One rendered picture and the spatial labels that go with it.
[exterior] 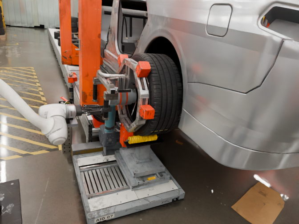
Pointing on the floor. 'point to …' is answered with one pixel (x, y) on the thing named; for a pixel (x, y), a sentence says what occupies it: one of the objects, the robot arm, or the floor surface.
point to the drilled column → (66, 146)
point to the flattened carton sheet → (260, 205)
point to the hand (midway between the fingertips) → (106, 108)
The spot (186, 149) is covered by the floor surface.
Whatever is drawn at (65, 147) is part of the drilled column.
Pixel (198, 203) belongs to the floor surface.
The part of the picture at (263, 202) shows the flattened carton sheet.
